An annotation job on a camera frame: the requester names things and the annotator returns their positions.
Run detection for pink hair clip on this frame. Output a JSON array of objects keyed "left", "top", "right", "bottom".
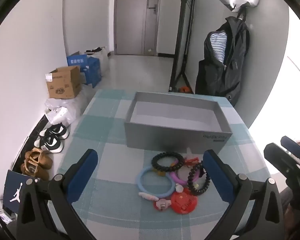
[{"left": 138, "top": 192, "right": 160, "bottom": 202}]

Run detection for light blue ring bracelet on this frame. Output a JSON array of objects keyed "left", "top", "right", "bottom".
[{"left": 136, "top": 166, "right": 177, "bottom": 198}]

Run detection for pale flower hair clip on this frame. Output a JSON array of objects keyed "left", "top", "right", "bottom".
[{"left": 154, "top": 198, "right": 172, "bottom": 212}]

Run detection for blue cardboard box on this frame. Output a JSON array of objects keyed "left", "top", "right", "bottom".
[{"left": 67, "top": 51, "right": 102, "bottom": 88}]

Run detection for grey door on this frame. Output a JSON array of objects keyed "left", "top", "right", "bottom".
[{"left": 114, "top": 0, "right": 163, "bottom": 57}]

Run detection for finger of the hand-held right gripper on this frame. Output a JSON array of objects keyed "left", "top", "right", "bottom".
[
  {"left": 264, "top": 142, "right": 300, "bottom": 181},
  {"left": 280, "top": 135, "right": 300, "bottom": 165}
]

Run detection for grey cardboard box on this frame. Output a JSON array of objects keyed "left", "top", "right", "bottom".
[{"left": 124, "top": 91, "right": 233, "bottom": 155}]

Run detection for teal checked tablecloth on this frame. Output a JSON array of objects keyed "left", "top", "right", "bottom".
[{"left": 47, "top": 89, "right": 272, "bottom": 240}]

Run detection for purple ring bracelet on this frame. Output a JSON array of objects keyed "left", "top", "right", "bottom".
[{"left": 168, "top": 165, "right": 198, "bottom": 186}]

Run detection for brown cardboard box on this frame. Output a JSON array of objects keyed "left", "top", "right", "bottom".
[{"left": 45, "top": 65, "right": 82, "bottom": 99}]

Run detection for red round disc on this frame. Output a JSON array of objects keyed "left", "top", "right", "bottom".
[{"left": 170, "top": 189, "right": 198, "bottom": 215}]

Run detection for black coil bracelet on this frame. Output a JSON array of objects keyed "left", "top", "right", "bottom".
[{"left": 151, "top": 152, "right": 186, "bottom": 172}]

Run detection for black beaded bracelet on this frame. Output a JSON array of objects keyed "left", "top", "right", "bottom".
[{"left": 187, "top": 162, "right": 212, "bottom": 196}]

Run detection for red orange hair clip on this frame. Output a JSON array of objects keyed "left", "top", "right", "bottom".
[{"left": 184, "top": 156, "right": 199, "bottom": 168}]

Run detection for white bag with black top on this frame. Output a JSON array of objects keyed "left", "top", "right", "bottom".
[{"left": 84, "top": 46, "right": 110, "bottom": 77}]

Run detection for blue white striped shirt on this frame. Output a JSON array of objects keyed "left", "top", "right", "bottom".
[{"left": 209, "top": 31, "right": 228, "bottom": 63}]

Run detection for black jacket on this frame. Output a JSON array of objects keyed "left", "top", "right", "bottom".
[{"left": 195, "top": 16, "right": 250, "bottom": 105}]

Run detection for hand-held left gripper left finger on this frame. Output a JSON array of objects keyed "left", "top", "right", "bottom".
[{"left": 16, "top": 149, "right": 98, "bottom": 240}]

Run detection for black and white sneaker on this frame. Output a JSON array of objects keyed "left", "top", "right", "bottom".
[
  {"left": 34, "top": 136, "right": 65, "bottom": 153},
  {"left": 39, "top": 123, "right": 70, "bottom": 140}
]

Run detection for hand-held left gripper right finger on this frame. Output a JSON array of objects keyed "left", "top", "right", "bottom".
[{"left": 202, "top": 149, "right": 292, "bottom": 240}]

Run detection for white plastic bags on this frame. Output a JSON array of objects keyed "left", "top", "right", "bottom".
[{"left": 44, "top": 84, "right": 93, "bottom": 128}]

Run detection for black metal rack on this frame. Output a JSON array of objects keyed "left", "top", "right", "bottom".
[{"left": 168, "top": 0, "right": 198, "bottom": 93}]

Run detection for dark blue shoe box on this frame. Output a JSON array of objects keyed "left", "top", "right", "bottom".
[{"left": 2, "top": 169, "right": 34, "bottom": 213}]

